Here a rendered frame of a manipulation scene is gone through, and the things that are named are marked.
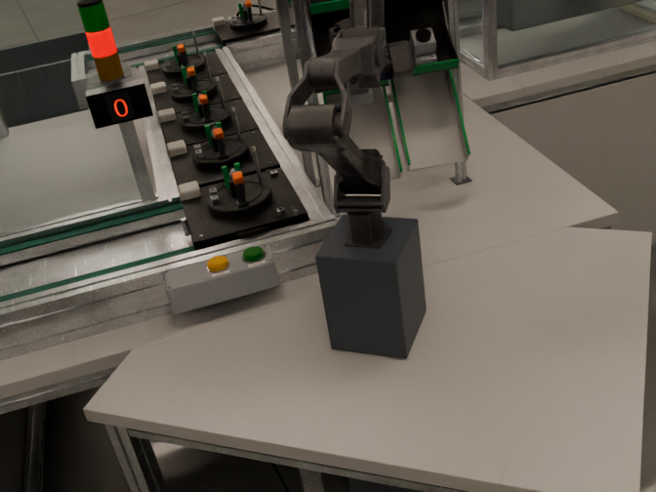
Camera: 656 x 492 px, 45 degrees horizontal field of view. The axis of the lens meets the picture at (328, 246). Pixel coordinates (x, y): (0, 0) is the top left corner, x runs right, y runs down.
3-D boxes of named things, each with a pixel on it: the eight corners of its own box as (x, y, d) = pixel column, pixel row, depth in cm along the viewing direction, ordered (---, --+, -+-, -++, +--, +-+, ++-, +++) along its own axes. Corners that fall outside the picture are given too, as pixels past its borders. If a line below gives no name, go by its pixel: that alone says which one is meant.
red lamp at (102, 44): (117, 54, 157) (110, 29, 154) (93, 59, 156) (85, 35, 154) (116, 47, 161) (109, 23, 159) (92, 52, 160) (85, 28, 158)
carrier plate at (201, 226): (308, 221, 163) (307, 212, 162) (194, 251, 159) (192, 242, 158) (283, 174, 183) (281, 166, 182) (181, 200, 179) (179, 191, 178)
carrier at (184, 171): (281, 172, 184) (271, 122, 177) (180, 197, 180) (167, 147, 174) (261, 135, 204) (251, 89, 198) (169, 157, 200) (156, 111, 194)
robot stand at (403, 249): (406, 359, 136) (395, 263, 125) (331, 349, 141) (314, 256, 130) (427, 310, 146) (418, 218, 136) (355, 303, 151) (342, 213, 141)
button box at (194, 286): (280, 286, 153) (274, 260, 150) (174, 315, 149) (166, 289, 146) (272, 267, 159) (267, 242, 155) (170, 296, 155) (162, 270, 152)
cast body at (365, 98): (373, 102, 149) (373, 77, 143) (350, 106, 149) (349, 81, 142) (364, 70, 153) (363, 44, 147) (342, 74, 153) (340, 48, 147)
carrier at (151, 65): (228, 78, 246) (221, 39, 239) (152, 96, 242) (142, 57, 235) (217, 57, 266) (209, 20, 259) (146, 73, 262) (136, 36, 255)
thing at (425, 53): (436, 68, 159) (437, 42, 153) (415, 72, 158) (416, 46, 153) (428, 40, 163) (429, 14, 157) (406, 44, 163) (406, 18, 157)
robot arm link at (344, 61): (344, 142, 102) (338, 58, 99) (283, 143, 104) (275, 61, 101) (389, 101, 128) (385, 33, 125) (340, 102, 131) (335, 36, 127)
